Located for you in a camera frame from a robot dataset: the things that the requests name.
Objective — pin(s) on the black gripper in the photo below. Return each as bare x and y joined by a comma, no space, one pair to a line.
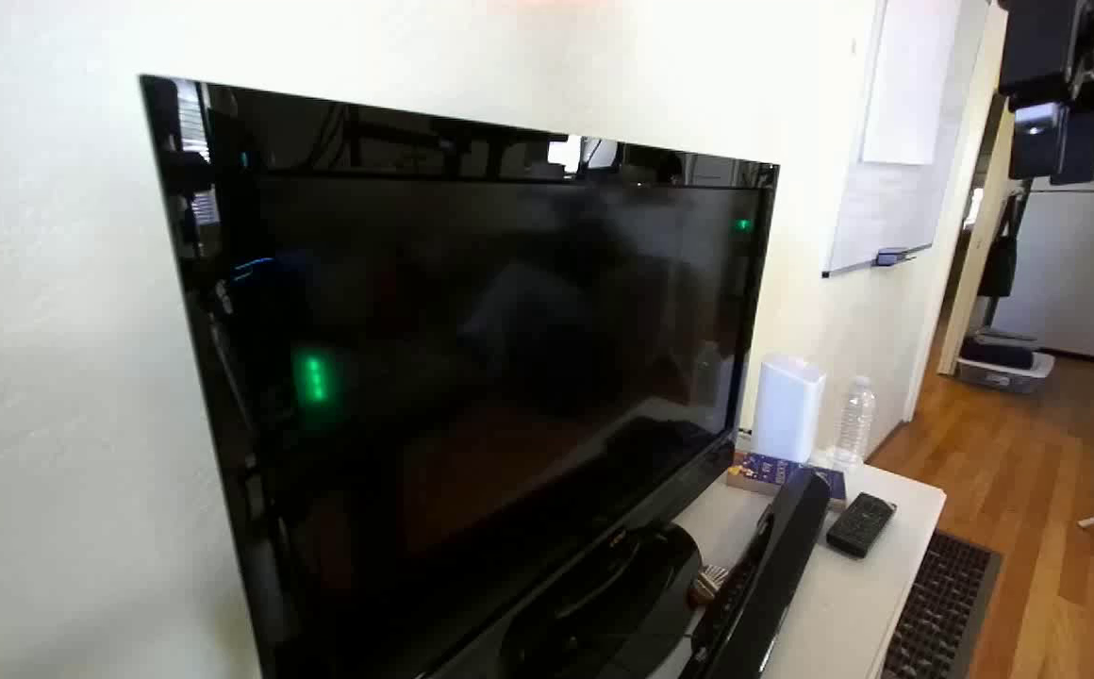
1050,43

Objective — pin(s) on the black hanging bag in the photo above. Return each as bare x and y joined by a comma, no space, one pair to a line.
1000,259

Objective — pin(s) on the white refrigerator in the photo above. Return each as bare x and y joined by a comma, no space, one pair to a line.
1081,270

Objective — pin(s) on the blue whiteboard marker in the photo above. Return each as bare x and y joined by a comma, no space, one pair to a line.
900,259

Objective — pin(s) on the white whiteboard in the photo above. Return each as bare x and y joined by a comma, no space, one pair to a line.
872,208

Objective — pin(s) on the grey floor appliance base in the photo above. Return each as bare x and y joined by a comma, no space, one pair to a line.
1006,360

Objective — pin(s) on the clear plastic bottle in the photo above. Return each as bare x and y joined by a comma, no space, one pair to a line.
858,421

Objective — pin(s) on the black remote control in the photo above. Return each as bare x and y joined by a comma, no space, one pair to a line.
861,523

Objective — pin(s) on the purple flat box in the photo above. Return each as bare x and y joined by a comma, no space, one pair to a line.
768,472

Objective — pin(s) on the black keyboard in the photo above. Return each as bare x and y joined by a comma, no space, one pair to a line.
946,610

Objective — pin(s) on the black computer monitor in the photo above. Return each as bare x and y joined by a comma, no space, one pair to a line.
768,571

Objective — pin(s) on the black flat screen television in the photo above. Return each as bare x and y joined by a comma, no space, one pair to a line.
472,380

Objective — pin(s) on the glossy black television stand base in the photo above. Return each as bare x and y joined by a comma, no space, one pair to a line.
608,606

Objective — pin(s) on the light wooden door frame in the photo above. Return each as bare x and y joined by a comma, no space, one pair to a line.
981,240

